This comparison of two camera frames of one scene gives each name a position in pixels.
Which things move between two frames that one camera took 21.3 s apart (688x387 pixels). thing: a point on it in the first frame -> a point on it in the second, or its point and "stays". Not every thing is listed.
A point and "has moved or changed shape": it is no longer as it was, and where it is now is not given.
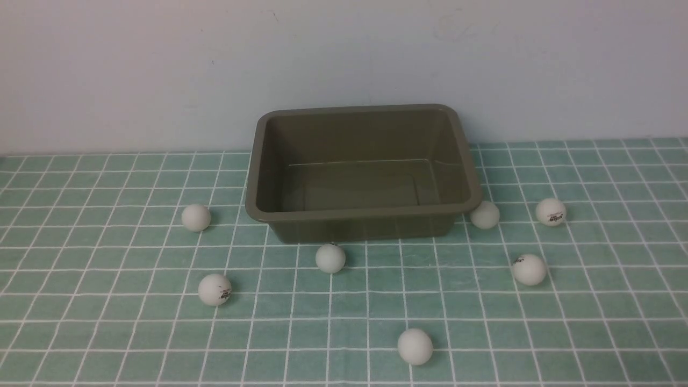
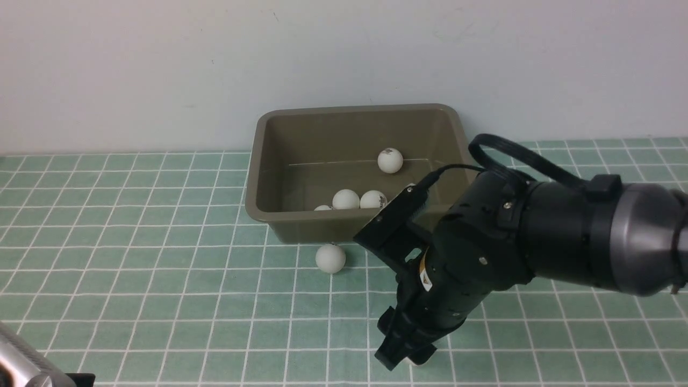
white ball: x=529 y=269 has moved or changed shape
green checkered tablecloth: x=148 y=269 stays
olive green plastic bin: x=322 y=173 stays
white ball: x=195 y=217 -> x=345 y=199
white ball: x=214 y=289 -> x=373 y=199
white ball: x=330 y=258 stays
